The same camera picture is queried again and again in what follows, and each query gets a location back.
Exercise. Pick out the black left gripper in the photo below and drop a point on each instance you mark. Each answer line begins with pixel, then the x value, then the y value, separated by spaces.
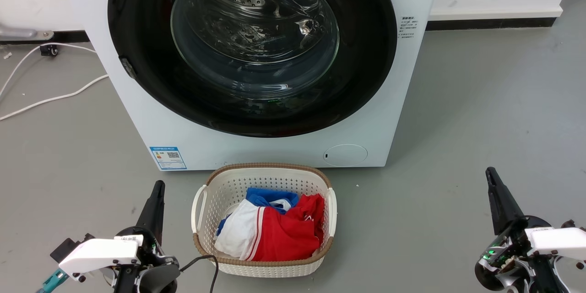
pixel 158 274

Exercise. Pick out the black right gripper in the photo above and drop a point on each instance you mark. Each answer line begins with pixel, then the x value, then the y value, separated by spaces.
pixel 503 265

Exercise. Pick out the black round glass washer door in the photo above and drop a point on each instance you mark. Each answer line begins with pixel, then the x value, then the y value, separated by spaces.
pixel 366 78

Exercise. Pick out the white front-load washing machine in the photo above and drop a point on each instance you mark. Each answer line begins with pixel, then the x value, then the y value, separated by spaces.
pixel 274 151

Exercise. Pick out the blue energy label sticker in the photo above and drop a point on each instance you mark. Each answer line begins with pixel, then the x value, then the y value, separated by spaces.
pixel 167 158

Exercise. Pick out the white perforated laundry basket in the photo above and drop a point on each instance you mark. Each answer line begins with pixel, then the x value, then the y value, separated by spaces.
pixel 229 183

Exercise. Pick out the blue garment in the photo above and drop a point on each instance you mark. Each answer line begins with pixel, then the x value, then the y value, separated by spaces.
pixel 270 196

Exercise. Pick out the red and white garment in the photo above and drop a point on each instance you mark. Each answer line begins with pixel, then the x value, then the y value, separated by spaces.
pixel 284 238

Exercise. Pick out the round white filter cover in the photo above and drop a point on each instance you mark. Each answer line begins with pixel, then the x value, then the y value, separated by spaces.
pixel 345 155

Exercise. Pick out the black baseboard strip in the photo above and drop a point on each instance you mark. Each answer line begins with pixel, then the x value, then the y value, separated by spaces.
pixel 490 24

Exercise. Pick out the small black caster wheel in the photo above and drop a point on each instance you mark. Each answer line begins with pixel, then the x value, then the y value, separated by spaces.
pixel 49 50

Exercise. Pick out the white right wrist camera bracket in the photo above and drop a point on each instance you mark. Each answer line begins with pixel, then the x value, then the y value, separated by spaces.
pixel 558 240

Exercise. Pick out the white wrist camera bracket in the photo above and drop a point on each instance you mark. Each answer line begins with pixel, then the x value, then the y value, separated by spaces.
pixel 98 254
pixel 558 240

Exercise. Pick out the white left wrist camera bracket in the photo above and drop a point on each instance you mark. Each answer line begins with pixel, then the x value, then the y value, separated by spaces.
pixel 98 254

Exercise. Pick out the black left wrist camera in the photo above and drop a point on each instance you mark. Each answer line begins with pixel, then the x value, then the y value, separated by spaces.
pixel 68 247

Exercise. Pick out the grey metal bracket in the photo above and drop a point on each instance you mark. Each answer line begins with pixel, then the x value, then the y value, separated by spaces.
pixel 18 33

